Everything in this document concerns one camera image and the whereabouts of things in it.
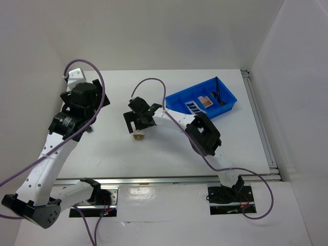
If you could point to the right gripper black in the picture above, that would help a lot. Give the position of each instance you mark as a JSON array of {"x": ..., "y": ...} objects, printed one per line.
[{"x": 130, "y": 117}]

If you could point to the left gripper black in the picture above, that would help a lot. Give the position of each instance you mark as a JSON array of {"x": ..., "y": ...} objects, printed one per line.
[{"x": 99, "y": 96}]

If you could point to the pink eyeshadow palette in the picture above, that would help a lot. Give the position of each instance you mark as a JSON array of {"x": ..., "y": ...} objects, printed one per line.
[{"x": 207, "y": 104}]

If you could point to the black slim makeup brush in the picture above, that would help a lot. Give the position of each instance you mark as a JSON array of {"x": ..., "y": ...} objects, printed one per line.
[{"x": 222, "y": 103}]

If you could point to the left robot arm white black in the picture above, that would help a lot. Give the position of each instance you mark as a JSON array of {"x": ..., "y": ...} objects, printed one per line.
[{"x": 35, "y": 200}]

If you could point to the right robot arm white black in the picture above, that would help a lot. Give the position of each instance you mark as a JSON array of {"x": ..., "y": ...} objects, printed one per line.
[{"x": 202, "y": 134}]

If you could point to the blue plastic divided bin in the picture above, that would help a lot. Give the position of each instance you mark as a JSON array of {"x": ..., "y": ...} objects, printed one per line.
[{"x": 211, "y": 97}]

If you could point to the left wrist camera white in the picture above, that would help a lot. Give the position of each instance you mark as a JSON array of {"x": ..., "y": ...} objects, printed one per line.
[{"x": 75, "y": 77}]

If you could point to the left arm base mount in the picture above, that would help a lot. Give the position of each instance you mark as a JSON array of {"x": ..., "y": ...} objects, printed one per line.
[{"x": 105, "y": 206}]

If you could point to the aluminium rail front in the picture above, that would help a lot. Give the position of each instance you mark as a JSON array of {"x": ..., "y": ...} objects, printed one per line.
[{"x": 157, "y": 180}]

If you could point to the aluminium rail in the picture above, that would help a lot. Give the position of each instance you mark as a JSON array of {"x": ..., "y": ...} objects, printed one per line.
[
  {"x": 157, "y": 180},
  {"x": 274, "y": 171}
]

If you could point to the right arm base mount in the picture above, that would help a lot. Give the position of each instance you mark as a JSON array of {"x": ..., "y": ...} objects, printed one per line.
[{"x": 222, "y": 203}]

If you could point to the aluminium rail right side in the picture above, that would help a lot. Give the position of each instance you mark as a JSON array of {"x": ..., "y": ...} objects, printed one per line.
[{"x": 274, "y": 171}]

